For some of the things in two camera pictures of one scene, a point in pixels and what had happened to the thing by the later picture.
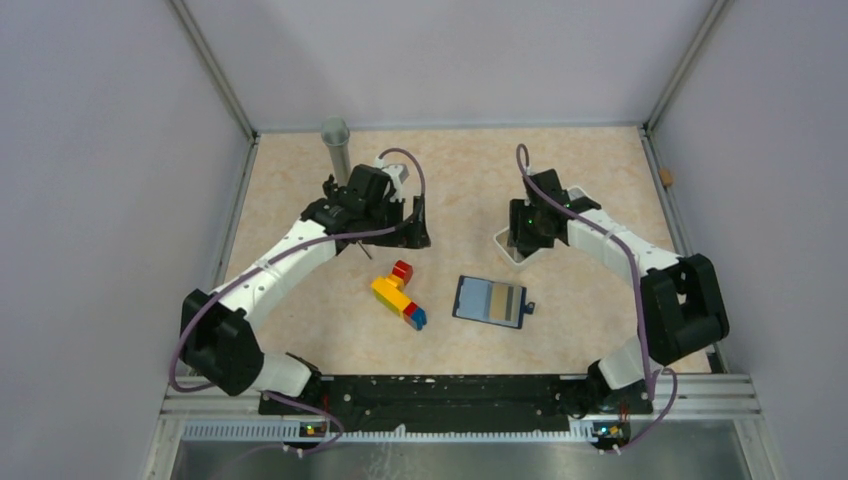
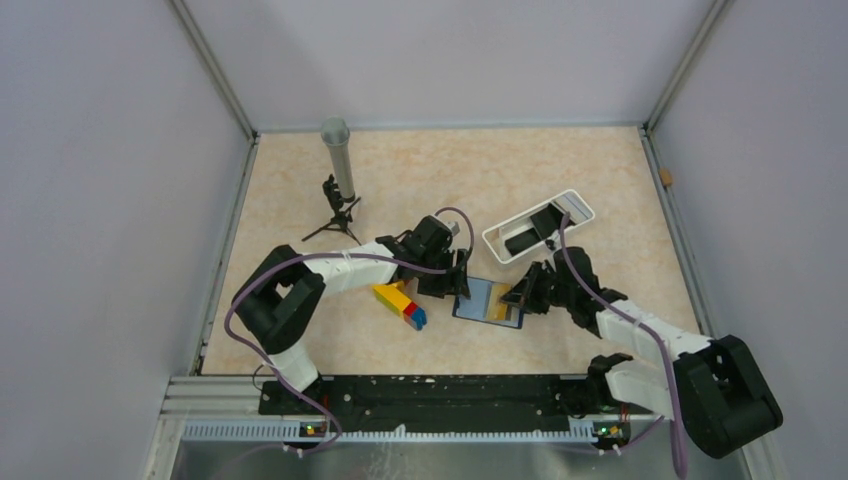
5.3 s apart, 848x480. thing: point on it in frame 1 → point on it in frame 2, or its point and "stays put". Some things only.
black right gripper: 519,234 → 525,290
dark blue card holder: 472,301 stays put
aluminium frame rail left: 238,195 stays put
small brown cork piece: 666,177 stays put
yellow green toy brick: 389,291 stays put
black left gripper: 411,234 → 452,282
